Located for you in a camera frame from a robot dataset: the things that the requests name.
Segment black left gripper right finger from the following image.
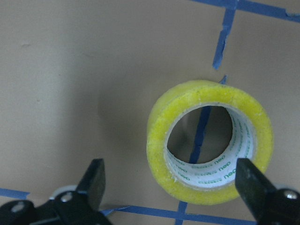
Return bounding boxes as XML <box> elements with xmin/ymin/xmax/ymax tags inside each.
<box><xmin>235</xmin><ymin>158</ymin><xmax>277</xmax><ymax>220</ymax></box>

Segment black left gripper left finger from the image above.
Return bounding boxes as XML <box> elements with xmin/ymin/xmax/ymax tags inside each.
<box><xmin>76</xmin><ymin>158</ymin><xmax>105</xmax><ymax>210</ymax></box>

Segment yellow tape roll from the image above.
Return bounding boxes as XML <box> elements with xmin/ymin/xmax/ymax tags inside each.
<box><xmin>146</xmin><ymin>80</ymin><xmax>274</xmax><ymax>205</ymax></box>

